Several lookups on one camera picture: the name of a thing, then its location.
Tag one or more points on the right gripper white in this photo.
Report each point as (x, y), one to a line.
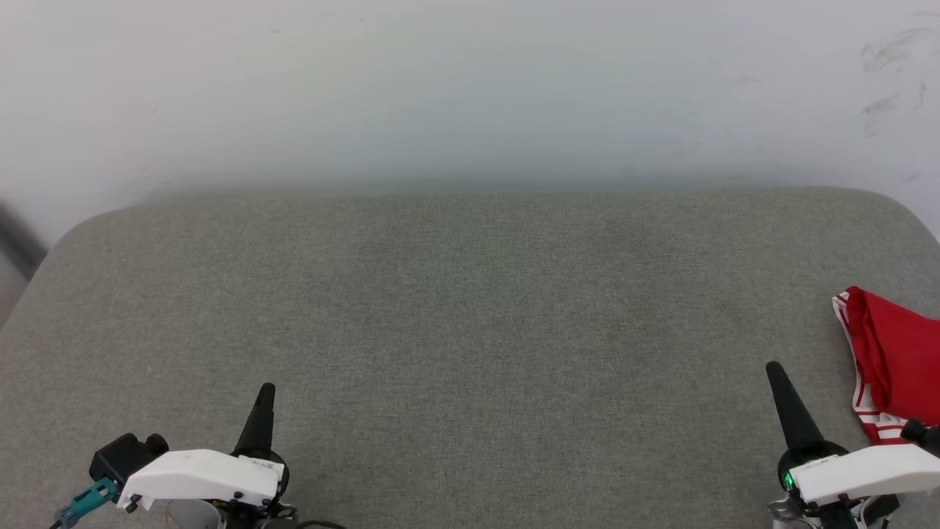
(866, 470)

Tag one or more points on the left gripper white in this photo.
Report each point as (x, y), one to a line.
(198, 474)

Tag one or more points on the red basketball jersey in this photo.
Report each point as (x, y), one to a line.
(899, 353)

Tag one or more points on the grey fabric sofa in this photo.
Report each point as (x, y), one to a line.
(470, 330)

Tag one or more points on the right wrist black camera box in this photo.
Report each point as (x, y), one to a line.
(924, 433)

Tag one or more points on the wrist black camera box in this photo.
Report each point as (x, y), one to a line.
(121, 455)
(924, 433)

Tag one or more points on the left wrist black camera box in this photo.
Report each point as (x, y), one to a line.
(121, 455)

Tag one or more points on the teal left camera connector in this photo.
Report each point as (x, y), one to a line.
(88, 501)

